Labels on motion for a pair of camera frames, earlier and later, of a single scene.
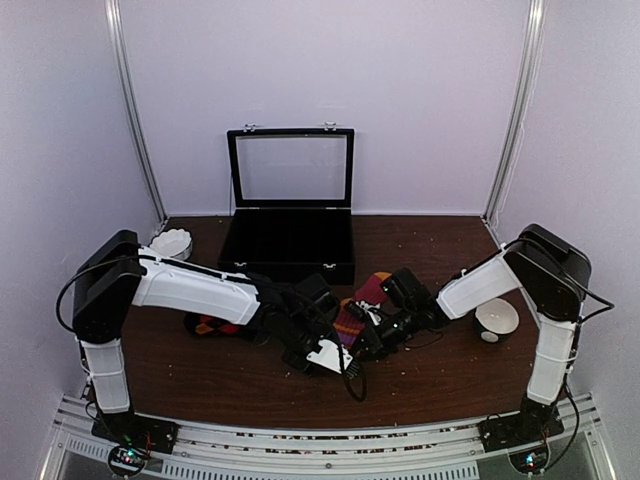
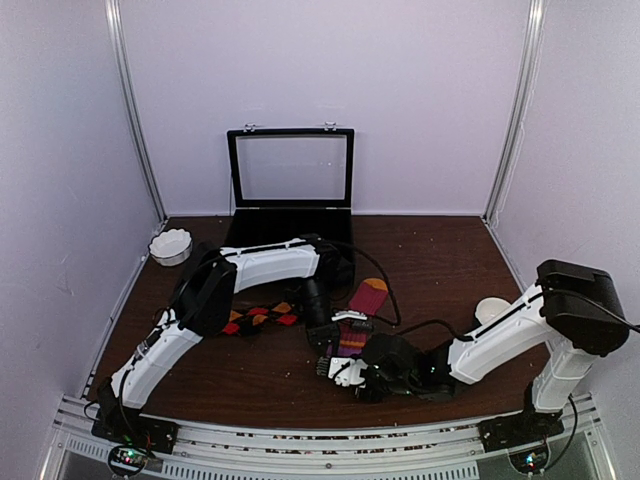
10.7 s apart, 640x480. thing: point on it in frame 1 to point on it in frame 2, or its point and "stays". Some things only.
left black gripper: x=295 y=363 to x=325 y=333
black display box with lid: x=292 y=192 stays
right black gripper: x=375 y=343 to x=373 y=397
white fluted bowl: x=173 y=242 stays
